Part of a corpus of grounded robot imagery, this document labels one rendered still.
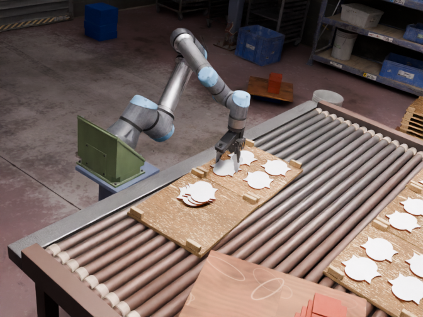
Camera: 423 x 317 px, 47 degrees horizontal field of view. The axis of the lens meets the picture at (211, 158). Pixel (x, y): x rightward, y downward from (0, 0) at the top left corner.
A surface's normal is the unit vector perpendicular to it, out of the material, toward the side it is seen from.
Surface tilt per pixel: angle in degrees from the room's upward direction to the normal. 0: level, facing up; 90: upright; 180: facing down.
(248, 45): 90
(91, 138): 90
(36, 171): 0
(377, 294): 0
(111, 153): 90
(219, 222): 0
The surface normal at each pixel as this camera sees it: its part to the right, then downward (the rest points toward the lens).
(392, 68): -0.48, 0.40
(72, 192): 0.14, -0.85
